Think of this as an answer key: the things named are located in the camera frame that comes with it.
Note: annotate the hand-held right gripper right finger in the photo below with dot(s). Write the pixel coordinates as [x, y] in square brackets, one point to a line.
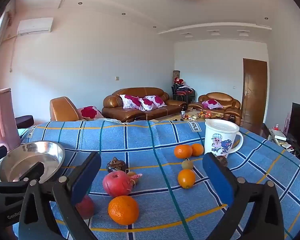
[220, 180]

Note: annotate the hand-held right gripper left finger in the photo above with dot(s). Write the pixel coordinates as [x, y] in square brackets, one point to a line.
[80, 187]

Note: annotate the dark brown mangosteen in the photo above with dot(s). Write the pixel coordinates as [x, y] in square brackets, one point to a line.
[223, 160]
[116, 165]

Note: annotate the steel bowl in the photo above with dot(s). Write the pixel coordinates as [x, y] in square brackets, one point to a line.
[40, 152]

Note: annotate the purple red onion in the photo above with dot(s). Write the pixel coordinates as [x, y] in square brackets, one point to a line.
[86, 207]

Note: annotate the pink pomegranate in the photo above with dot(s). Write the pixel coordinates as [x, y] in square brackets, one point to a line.
[116, 183]

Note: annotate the green kiwi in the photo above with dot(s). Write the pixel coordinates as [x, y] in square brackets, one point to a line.
[187, 164]

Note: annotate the large orange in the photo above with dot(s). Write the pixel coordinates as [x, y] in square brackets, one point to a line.
[123, 210]

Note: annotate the small brown kiwi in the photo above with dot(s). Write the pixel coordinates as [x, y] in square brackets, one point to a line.
[132, 174]

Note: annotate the pink electric kettle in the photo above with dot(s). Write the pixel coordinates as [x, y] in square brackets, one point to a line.
[2, 117]

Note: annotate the black stool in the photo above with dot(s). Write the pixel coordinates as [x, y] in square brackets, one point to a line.
[25, 121]

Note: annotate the white cartoon mug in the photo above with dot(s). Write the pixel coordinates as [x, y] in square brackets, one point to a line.
[220, 135]

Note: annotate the tan leather armchair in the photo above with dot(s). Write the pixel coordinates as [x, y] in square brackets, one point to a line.
[63, 108]

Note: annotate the television stand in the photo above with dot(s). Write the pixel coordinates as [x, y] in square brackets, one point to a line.
[277, 136]

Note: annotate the white red floral pillow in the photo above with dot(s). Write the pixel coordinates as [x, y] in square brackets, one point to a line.
[211, 103]
[131, 102]
[153, 102]

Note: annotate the blue plaid tablecloth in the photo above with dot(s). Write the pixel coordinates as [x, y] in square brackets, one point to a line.
[152, 140]

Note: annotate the coffee table with snacks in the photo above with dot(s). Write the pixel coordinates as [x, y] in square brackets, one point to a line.
[170, 117]

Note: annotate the brown leather armchair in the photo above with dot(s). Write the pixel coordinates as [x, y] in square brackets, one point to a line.
[222, 97]

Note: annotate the brown wooden door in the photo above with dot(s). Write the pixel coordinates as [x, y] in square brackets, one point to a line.
[253, 92]

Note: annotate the stacked black chairs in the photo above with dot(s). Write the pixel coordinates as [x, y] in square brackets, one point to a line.
[182, 93]

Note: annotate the brown leather three-seat sofa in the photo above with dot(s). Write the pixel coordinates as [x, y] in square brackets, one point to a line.
[145, 115]

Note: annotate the tall patterned vase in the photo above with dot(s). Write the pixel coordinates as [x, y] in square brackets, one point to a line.
[176, 75]

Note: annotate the white air conditioner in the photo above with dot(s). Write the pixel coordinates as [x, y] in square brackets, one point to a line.
[35, 26]

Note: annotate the square recessed ceiling light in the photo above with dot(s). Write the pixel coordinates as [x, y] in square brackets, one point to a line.
[242, 33]
[213, 33]

